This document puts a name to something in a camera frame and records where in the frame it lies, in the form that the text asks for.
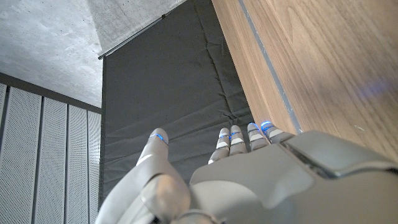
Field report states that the black fabric backdrop curtain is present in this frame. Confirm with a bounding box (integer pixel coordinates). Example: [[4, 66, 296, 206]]
[[98, 0, 256, 212]]

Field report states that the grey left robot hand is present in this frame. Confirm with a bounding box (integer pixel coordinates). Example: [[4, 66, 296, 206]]
[[95, 121, 398, 224]]

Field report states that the metal backdrop crossbar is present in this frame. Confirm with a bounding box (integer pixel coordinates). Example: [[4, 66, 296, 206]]
[[98, 14, 166, 60]]

